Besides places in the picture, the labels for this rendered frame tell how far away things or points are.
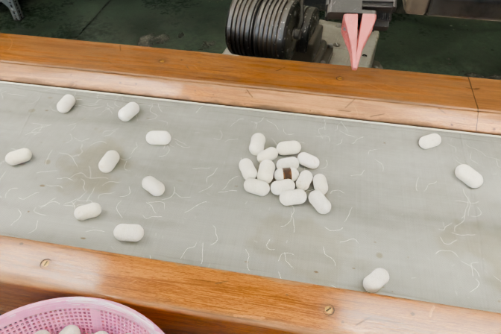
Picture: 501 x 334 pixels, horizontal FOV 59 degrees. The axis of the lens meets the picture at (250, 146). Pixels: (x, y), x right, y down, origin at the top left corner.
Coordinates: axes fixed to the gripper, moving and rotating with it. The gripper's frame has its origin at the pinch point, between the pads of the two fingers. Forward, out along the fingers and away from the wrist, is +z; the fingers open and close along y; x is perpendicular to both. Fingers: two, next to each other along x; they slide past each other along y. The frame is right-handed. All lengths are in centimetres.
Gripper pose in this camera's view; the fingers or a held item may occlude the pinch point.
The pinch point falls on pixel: (355, 63)
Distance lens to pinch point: 70.1
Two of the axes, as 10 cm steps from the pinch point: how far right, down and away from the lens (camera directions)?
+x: 1.4, 1.0, 9.8
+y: 9.9, 0.8, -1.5
